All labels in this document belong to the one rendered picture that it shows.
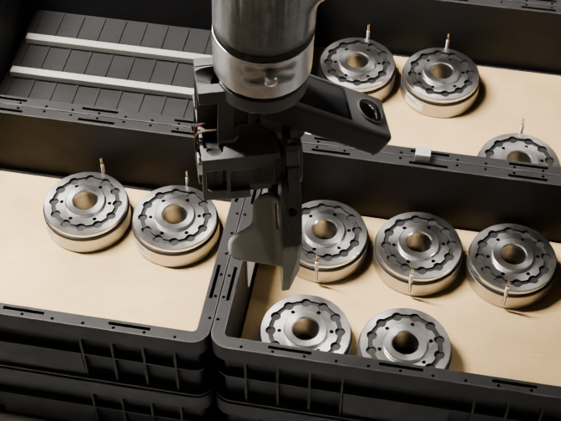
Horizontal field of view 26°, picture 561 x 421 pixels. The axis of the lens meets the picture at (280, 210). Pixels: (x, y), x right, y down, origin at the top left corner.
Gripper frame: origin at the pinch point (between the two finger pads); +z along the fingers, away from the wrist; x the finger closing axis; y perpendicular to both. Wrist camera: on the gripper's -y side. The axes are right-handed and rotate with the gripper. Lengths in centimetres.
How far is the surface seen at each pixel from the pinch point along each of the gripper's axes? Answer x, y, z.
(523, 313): -5.5, -30.3, 31.4
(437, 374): 6.4, -15.9, 20.9
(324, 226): -19.8, -9.4, 30.5
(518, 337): -2.4, -28.8, 31.2
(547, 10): -46, -43, 24
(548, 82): -42, -44, 34
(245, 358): 0.7, 3.0, 23.2
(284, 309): -8.3, -2.7, 29.3
